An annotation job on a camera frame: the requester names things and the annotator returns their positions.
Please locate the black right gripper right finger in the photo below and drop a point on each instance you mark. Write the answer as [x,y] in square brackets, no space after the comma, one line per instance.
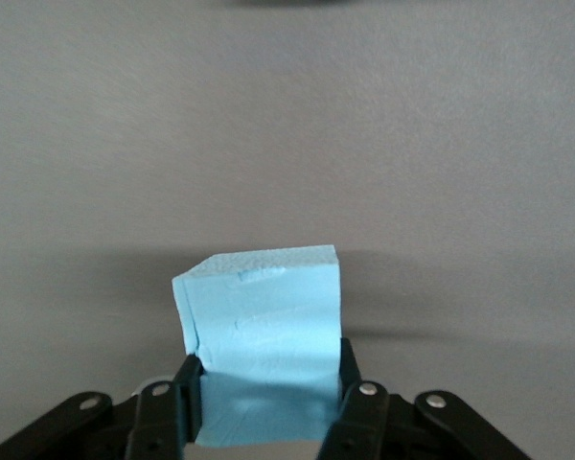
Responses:
[364,421]

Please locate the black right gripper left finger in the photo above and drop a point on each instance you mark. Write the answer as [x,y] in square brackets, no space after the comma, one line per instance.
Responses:
[158,421]

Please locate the light blue foam block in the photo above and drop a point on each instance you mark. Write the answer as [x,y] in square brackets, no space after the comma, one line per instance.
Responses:
[268,326]

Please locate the dark grey table mat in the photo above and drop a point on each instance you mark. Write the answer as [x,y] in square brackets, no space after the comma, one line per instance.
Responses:
[287,144]

